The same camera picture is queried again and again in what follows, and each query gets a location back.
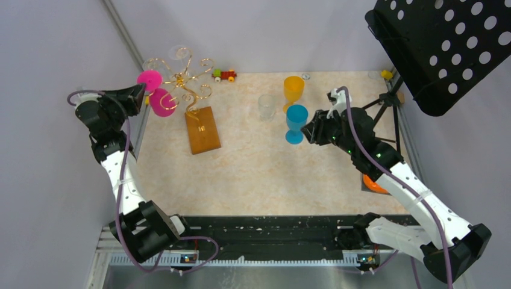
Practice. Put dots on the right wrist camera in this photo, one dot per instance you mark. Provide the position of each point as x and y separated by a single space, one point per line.
337 97

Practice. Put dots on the yellow plastic wine glass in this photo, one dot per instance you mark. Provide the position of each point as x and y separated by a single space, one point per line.
293 90

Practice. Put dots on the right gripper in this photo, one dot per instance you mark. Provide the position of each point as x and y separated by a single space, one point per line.
322 121

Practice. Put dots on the clear wine glass back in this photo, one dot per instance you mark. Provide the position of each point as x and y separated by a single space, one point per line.
182 54

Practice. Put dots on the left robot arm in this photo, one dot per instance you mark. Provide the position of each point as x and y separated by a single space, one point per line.
141 227

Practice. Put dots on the black perforated music stand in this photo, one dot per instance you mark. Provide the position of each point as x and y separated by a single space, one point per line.
442 50

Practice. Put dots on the clear wine glass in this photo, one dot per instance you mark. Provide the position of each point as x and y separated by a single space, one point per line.
182 54
159 65
266 105

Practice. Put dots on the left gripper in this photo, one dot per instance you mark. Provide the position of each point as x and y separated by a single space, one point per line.
134 93

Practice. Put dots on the orange tape dispenser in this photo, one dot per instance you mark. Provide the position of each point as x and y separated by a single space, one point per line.
372 186

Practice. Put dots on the gold wire wine glass rack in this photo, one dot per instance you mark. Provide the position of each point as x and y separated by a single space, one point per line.
179 85

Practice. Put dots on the colourful toy train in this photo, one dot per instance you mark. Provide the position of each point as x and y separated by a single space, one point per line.
219 75

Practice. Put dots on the blue plastic wine glass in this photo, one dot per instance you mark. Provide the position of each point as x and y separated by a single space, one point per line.
296 118

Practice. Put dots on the pink plastic wine glass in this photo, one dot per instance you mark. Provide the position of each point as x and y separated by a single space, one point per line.
160 100

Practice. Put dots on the wooden rack base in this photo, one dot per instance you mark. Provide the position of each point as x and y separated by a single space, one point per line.
202 131

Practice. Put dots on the yellow clamp knob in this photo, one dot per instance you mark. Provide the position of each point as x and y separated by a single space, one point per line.
386 74

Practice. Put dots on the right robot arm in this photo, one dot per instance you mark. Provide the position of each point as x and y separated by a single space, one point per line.
445 243

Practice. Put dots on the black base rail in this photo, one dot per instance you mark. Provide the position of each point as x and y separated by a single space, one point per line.
273 238

